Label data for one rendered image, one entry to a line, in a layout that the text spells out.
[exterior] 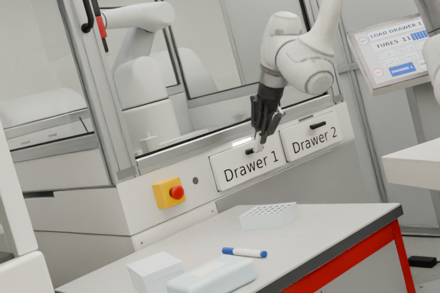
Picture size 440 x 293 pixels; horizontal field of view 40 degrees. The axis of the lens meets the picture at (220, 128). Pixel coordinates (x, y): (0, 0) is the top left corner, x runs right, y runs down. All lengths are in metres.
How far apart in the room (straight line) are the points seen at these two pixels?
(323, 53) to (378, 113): 2.09
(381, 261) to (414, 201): 2.24
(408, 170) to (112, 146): 0.77
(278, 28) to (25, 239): 0.84
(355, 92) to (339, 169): 1.46
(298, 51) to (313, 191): 0.72
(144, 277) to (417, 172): 0.72
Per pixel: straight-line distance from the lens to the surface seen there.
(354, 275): 1.34
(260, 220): 1.49
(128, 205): 1.64
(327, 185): 2.17
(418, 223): 3.68
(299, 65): 1.51
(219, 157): 1.81
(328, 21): 1.53
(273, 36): 1.63
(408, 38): 2.49
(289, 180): 2.03
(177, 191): 1.64
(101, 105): 1.63
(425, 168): 1.51
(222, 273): 1.12
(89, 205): 1.81
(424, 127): 2.49
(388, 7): 3.43
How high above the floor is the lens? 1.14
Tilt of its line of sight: 4 degrees down
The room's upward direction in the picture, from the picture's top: 15 degrees counter-clockwise
